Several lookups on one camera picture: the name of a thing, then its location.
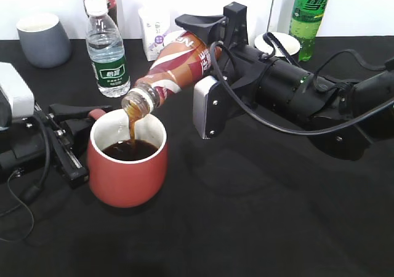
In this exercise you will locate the white milk carton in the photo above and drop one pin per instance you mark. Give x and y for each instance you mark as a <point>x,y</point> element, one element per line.
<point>155,25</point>

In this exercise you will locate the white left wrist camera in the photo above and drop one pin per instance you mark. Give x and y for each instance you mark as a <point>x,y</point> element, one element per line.
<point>17,99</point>

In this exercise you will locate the black ceramic mug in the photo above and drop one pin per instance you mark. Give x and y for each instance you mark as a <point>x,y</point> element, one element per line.
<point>291,44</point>

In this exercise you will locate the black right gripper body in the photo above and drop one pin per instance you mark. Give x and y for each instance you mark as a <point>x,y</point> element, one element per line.
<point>272,83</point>

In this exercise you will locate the green sprite bottle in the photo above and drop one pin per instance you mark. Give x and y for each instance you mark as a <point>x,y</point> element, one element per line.
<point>306,17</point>

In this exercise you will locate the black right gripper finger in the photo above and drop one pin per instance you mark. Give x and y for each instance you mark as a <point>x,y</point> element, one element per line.
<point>207,28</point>
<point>222,62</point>

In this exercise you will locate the grey ceramic mug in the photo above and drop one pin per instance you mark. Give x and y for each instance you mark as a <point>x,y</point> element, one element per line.
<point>44,40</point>

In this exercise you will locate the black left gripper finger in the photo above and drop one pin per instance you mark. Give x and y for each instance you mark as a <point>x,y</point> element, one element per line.
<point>59,112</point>
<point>78,132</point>

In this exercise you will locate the clear water bottle green label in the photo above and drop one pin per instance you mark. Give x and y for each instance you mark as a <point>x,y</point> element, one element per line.
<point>106,50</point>

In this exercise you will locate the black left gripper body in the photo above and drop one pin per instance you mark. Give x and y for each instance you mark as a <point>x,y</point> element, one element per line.
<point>23,147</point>

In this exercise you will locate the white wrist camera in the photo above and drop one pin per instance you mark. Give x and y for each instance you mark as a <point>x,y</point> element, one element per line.
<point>200,104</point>
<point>17,99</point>

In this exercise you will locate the red ceramic mug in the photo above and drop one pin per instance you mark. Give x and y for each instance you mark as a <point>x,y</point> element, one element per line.
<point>120,183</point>

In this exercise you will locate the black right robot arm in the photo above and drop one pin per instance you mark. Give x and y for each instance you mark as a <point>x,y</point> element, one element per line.
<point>341,118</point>

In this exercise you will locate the brown Nescafe coffee bottle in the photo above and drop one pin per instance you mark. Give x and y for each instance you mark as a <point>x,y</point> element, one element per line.
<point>182,63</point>

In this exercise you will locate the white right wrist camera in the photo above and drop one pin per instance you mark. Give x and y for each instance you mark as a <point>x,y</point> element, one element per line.
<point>200,104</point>

